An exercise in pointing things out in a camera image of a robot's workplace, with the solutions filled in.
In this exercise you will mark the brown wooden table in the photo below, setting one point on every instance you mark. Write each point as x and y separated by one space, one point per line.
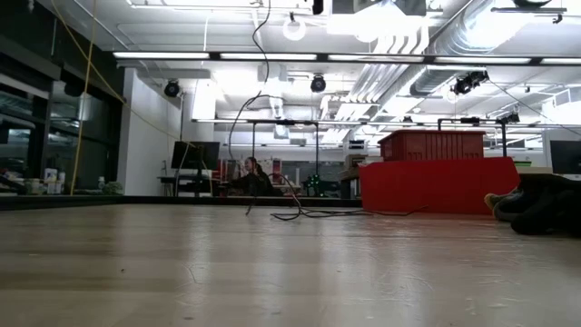
349 175

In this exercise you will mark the red slatted crate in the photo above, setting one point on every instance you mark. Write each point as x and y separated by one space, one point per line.
431 145

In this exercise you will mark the white container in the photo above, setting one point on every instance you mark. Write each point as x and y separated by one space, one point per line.
51 179

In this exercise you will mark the black ceiling camera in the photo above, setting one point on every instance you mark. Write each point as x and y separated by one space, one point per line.
318 85
171 89

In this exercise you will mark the black ceiling track fixture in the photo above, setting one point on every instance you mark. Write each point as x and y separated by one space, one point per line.
528 10

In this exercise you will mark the black monitor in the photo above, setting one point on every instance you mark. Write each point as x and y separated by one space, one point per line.
195 155
567 156

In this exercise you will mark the black work glove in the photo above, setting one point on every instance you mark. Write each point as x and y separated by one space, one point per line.
544 209

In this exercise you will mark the black ceiling device cluster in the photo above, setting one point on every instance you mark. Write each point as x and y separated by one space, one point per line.
467 84

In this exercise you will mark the person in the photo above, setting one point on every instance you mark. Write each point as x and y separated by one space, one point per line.
254 184

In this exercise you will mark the red plastic bin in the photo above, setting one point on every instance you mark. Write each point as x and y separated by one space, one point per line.
436 186

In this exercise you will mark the black idle robot arm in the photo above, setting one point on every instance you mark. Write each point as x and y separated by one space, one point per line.
318 186

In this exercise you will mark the black round fixture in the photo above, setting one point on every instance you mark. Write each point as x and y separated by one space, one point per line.
73 88

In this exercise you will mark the cream desk top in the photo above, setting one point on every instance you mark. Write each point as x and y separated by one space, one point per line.
535 170

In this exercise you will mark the linear ceiling light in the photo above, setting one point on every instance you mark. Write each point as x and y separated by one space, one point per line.
159 55
363 58
290 56
481 60
560 61

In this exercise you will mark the black aluminium table frame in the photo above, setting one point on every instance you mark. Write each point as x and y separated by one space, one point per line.
68 202

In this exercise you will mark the black metal rig frame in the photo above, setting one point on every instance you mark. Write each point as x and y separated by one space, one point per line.
504 136
281 122

